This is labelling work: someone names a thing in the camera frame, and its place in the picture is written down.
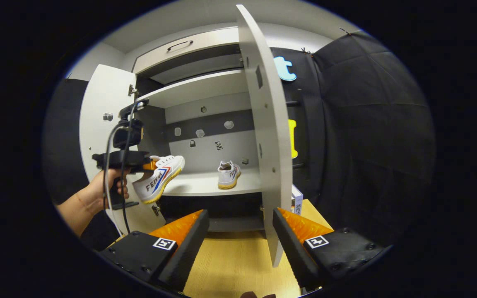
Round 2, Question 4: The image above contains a white shoe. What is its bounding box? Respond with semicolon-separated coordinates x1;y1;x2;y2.
217;161;242;190
132;155;186;204

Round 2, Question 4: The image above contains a black drawer handle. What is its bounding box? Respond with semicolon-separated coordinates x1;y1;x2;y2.
166;40;194;52

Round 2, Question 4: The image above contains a white shoe cabinet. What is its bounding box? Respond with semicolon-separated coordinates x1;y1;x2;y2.
132;27;264;232

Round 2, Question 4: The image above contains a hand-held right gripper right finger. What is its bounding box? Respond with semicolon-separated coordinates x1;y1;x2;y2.
272;208;386;290

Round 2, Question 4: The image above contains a lavender book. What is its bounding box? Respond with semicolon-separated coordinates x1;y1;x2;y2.
291;184;304;216

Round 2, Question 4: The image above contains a white cabinet drawer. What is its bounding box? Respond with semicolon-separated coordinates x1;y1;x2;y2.
133;27;240;75

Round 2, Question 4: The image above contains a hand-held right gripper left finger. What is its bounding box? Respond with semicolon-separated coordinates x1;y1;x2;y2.
100;210;210;292

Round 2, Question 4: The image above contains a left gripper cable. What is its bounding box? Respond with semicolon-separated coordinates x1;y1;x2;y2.
103;101;137;236

